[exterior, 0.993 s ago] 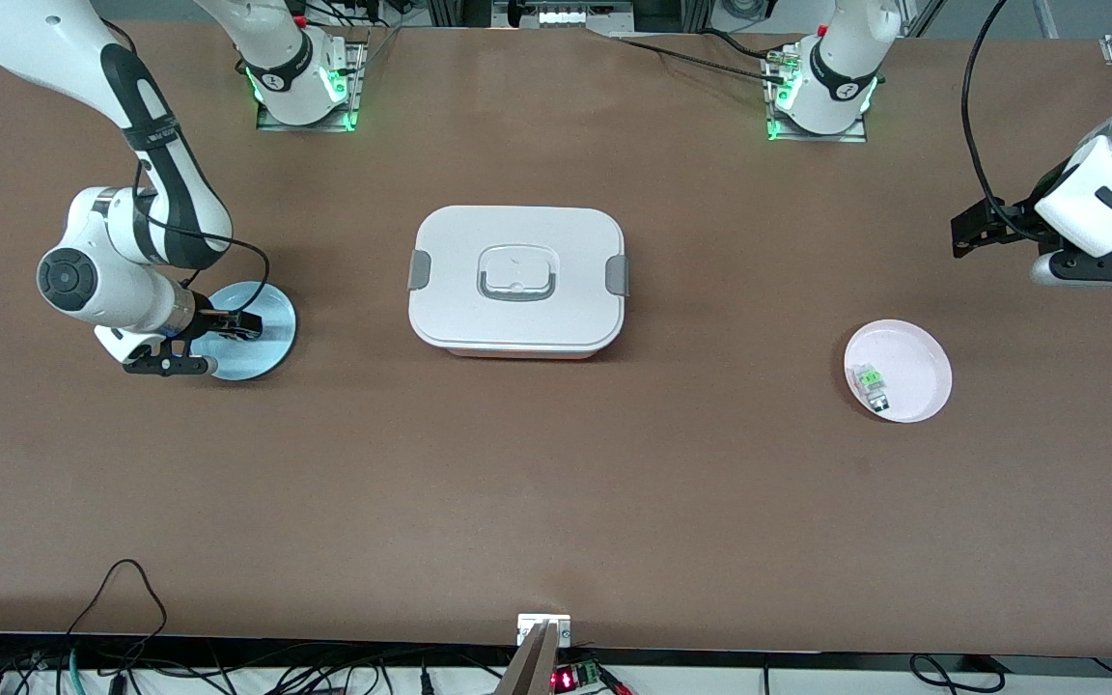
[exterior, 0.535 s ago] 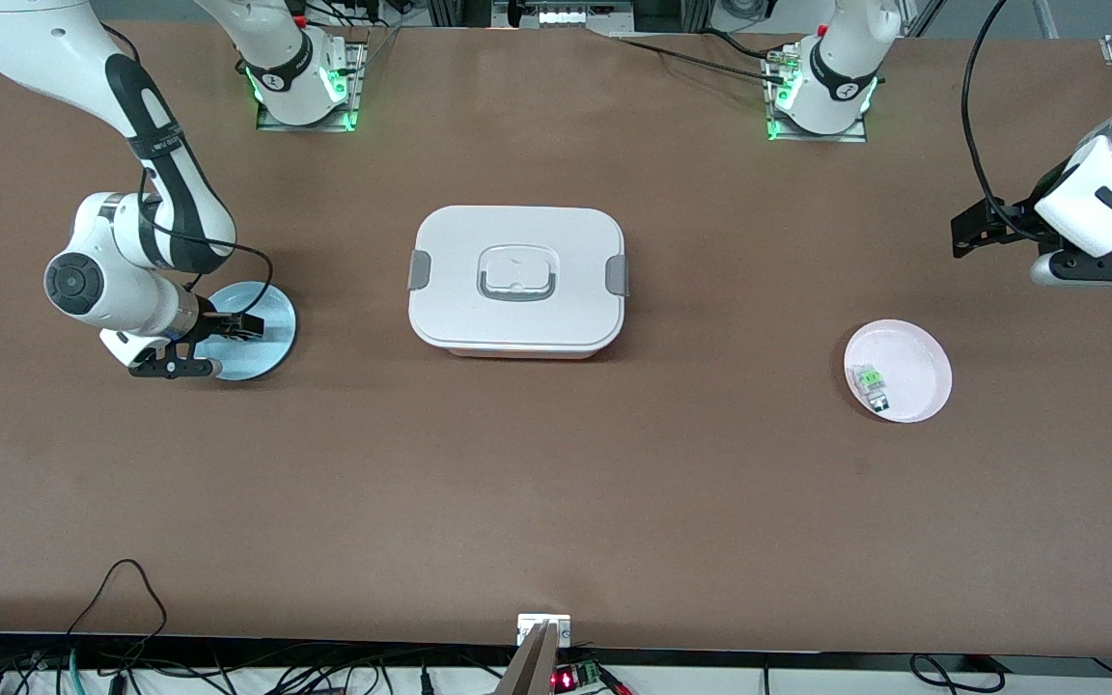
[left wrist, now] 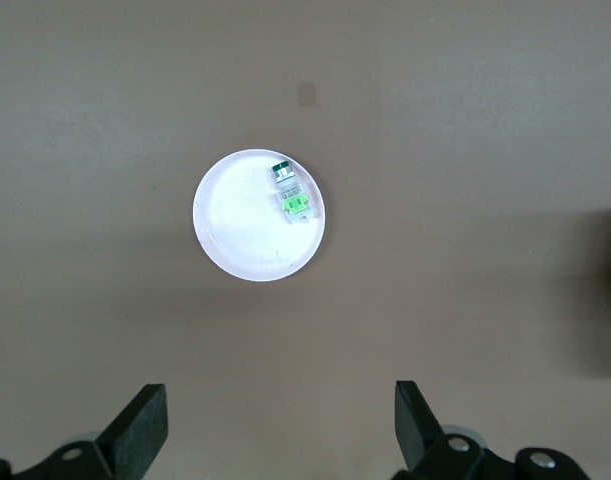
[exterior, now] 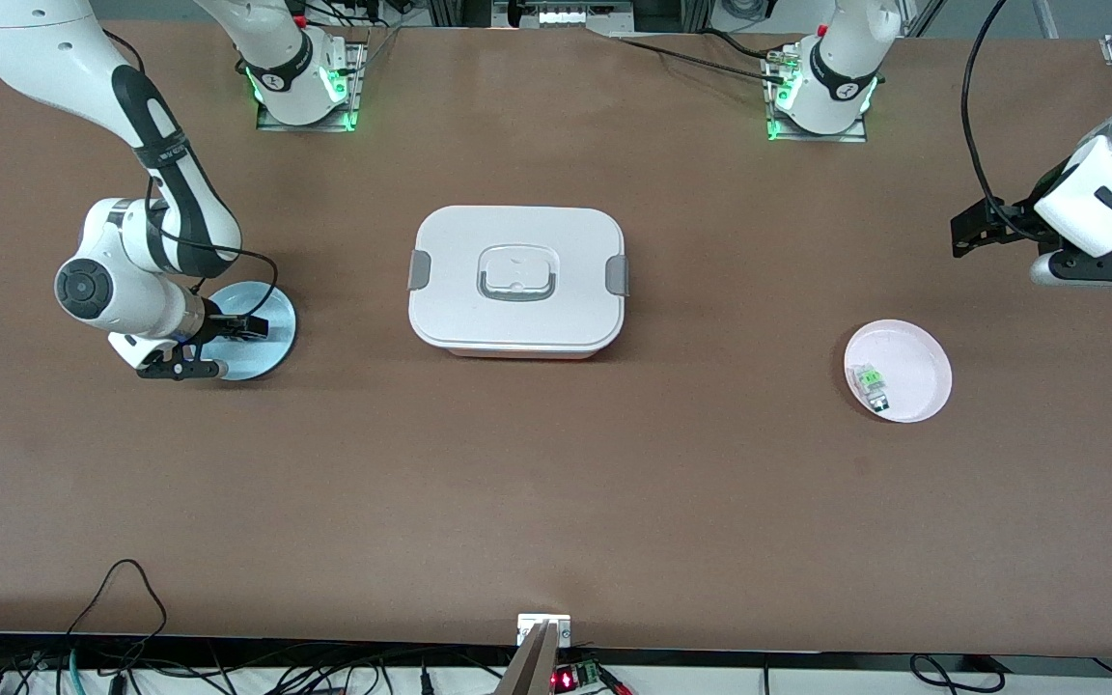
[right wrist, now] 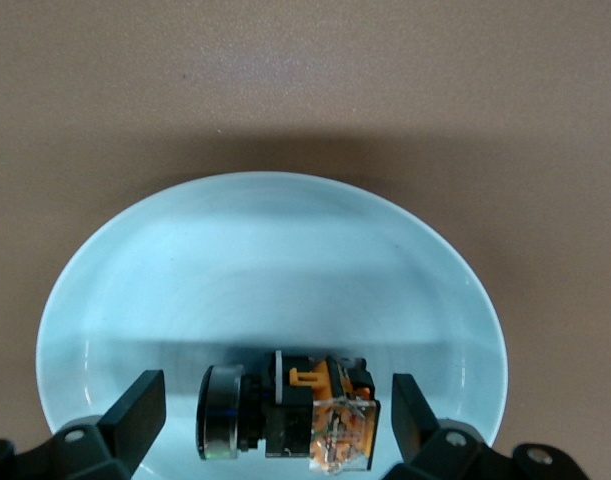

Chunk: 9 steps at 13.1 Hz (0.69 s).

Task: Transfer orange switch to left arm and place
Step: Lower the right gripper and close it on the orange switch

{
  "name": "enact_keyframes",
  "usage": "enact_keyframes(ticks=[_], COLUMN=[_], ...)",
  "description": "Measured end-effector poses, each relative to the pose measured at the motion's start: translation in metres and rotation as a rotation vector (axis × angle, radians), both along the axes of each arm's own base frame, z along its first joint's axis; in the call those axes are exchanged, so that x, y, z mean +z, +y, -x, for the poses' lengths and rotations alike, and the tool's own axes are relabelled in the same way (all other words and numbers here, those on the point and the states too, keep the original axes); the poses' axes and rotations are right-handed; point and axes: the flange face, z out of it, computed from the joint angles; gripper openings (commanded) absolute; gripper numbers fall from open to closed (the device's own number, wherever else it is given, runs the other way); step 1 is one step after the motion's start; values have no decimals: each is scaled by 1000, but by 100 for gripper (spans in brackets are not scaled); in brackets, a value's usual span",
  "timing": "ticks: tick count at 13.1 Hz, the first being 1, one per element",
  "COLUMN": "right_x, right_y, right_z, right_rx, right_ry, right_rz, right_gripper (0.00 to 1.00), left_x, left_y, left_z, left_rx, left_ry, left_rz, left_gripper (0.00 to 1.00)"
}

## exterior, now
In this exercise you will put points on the white metal bracket plate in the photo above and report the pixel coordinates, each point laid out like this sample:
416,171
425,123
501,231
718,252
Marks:
529,623

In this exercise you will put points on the light blue plate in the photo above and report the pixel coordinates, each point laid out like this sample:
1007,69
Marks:
262,359

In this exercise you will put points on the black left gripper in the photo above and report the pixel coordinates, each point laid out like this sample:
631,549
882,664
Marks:
1021,215

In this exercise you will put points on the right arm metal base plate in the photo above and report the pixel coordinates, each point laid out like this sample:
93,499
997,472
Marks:
355,77

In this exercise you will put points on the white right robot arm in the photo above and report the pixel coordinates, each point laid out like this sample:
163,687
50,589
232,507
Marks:
35,48

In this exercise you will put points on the grey camera mount bar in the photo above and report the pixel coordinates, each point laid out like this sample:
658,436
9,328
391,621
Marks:
529,671

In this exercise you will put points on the green switch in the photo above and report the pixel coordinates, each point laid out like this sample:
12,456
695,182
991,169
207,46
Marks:
872,386

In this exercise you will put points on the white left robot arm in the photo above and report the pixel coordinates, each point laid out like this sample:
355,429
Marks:
836,87

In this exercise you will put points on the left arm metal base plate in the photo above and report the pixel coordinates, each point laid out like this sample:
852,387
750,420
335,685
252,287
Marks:
855,135

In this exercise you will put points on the red display circuit module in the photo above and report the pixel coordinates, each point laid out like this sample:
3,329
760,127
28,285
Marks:
575,678

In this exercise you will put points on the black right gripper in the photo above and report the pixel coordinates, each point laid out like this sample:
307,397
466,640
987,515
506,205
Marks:
219,323

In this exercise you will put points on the light pink plate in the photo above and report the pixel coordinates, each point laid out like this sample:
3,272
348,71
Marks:
913,372

